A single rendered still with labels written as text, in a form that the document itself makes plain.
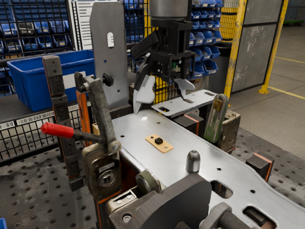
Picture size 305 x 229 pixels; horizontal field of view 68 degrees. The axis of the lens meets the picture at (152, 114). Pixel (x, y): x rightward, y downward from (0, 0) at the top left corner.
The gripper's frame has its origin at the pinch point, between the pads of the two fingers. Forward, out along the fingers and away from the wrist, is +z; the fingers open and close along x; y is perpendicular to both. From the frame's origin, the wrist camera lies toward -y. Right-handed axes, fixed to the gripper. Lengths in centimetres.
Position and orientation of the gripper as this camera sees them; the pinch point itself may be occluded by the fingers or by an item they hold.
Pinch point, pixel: (159, 105)
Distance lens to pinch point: 55.9
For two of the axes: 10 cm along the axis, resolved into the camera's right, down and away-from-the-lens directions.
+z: -0.1, 8.9, 4.6
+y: 6.0, 3.7, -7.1
